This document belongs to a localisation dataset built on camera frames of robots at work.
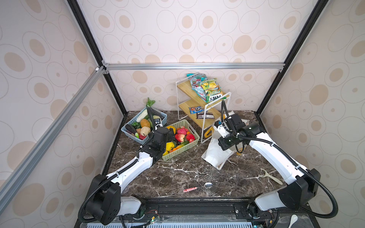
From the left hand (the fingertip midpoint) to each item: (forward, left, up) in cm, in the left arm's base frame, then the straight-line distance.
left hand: (168, 127), depth 83 cm
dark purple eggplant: (+9, +29, -13) cm, 33 cm away
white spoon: (-43, -65, -19) cm, 80 cm away
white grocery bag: (-11, -27, -12) cm, 31 cm away
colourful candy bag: (+25, -16, +14) cm, 33 cm away
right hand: (-9, -30, -2) cm, 31 cm away
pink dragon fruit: (+9, -8, -15) cm, 19 cm away
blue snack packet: (+18, -16, -4) cm, 25 cm away
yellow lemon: (-4, +1, -15) cm, 15 cm away
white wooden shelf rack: (+15, -11, +9) cm, 21 cm away
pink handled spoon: (-27, -23, -19) cm, 41 cm away
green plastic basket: (+3, -10, -16) cm, 20 cm away
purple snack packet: (+13, -25, -4) cm, 29 cm away
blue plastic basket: (+9, +23, -14) cm, 29 cm away
